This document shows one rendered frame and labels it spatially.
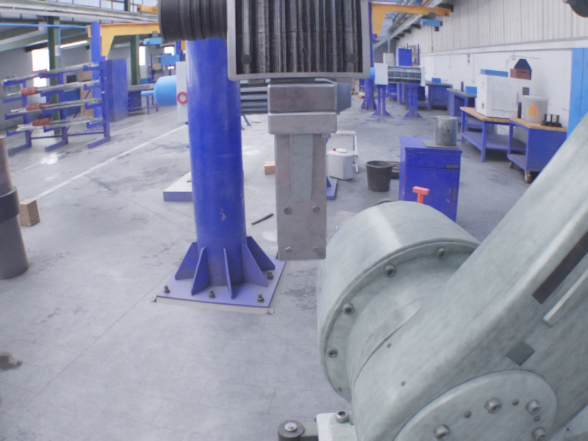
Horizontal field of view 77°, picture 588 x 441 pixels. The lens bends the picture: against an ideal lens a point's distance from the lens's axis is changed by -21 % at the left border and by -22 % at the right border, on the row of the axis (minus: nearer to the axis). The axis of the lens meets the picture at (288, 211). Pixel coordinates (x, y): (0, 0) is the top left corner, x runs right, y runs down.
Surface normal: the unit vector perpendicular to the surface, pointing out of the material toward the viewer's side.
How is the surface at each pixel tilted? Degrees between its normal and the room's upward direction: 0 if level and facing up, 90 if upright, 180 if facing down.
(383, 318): 49
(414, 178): 90
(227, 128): 90
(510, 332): 90
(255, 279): 90
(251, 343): 0
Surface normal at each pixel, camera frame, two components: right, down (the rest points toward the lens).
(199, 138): -0.39, 0.31
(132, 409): -0.02, -0.95
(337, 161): -0.80, 0.22
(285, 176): 0.04, 0.33
